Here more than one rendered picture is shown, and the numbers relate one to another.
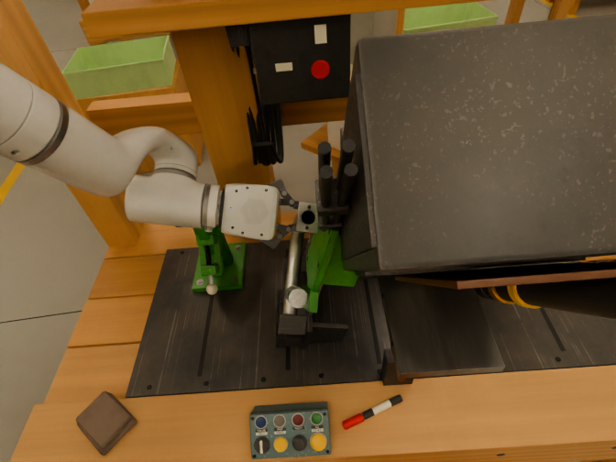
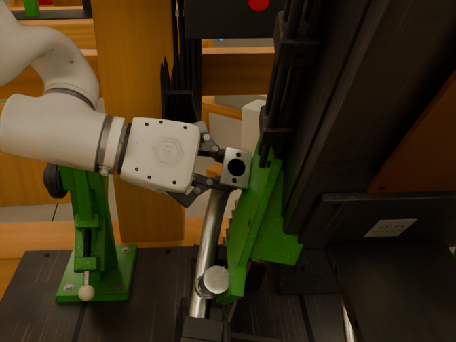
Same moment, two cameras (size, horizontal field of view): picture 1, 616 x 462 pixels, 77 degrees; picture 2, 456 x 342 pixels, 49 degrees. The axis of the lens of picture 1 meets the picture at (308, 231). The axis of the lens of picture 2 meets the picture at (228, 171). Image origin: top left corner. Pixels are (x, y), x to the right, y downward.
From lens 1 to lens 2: 0.21 m
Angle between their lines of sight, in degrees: 19
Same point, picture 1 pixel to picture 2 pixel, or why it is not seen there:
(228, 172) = not seen: hidden behind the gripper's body
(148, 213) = (29, 136)
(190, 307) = (49, 321)
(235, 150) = (139, 113)
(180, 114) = not seen: hidden behind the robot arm
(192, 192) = (89, 117)
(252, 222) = (163, 164)
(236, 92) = (153, 36)
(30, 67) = not seen: outside the picture
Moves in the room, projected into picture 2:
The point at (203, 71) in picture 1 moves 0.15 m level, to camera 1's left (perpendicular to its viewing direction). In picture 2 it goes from (116, 8) to (27, 9)
